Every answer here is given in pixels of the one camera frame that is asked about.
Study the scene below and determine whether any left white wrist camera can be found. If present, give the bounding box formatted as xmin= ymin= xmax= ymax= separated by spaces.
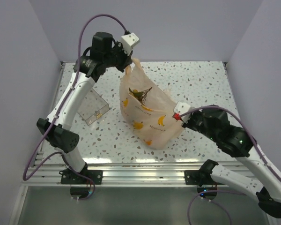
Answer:
xmin=120 ymin=33 xmax=140 ymax=53

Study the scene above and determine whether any clear plastic tray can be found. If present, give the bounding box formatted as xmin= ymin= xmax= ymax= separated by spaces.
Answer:
xmin=78 ymin=89 xmax=110 ymax=126

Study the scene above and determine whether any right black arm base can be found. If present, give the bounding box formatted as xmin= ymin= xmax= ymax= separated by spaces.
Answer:
xmin=184 ymin=159 xmax=221 ymax=187

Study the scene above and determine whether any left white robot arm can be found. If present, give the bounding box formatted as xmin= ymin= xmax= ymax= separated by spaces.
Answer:
xmin=37 ymin=32 xmax=140 ymax=184

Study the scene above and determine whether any brown longan bunch with leaves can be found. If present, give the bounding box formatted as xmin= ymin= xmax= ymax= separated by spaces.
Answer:
xmin=129 ymin=87 xmax=152 ymax=104

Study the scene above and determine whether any aluminium mounting rail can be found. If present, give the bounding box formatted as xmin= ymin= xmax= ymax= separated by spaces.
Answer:
xmin=21 ymin=161 xmax=267 ymax=187

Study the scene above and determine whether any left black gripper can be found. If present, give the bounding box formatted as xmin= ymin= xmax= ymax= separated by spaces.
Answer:
xmin=103 ymin=41 xmax=133 ymax=73

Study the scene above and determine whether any orange translucent plastic bag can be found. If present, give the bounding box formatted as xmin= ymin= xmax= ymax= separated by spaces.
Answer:
xmin=119 ymin=59 xmax=184 ymax=150

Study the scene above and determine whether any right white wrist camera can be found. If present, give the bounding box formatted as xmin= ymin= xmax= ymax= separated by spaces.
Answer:
xmin=173 ymin=101 xmax=193 ymax=123

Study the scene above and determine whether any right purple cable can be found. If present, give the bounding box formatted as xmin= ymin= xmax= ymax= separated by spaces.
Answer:
xmin=177 ymin=105 xmax=281 ymax=225

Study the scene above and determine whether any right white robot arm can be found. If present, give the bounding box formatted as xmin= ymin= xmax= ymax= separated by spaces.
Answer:
xmin=175 ymin=105 xmax=281 ymax=218

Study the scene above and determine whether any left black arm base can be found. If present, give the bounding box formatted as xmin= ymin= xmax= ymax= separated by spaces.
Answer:
xmin=59 ymin=168 xmax=103 ymax=185

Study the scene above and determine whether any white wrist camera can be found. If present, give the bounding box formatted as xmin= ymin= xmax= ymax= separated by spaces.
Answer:
xmin=120 ymin=33 xmax=140 ymax=53
xmin=173 ymin=101 xmax=193 ymax=123

